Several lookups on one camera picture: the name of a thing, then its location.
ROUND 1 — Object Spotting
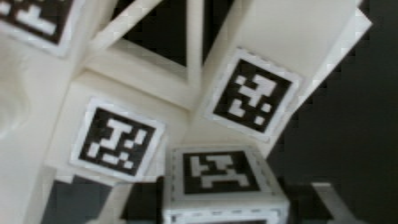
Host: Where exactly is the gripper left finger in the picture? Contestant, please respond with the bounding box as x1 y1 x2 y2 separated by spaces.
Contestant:
87 177 163 224

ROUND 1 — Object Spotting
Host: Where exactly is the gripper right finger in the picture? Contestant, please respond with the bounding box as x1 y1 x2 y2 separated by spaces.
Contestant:
279 178 368 224

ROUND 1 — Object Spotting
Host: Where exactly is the white chair leg cube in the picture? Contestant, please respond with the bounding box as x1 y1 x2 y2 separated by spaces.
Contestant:
161 145 289 224

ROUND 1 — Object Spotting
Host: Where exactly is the white chair back frame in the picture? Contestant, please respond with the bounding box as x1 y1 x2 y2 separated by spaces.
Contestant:
0 0 371 224

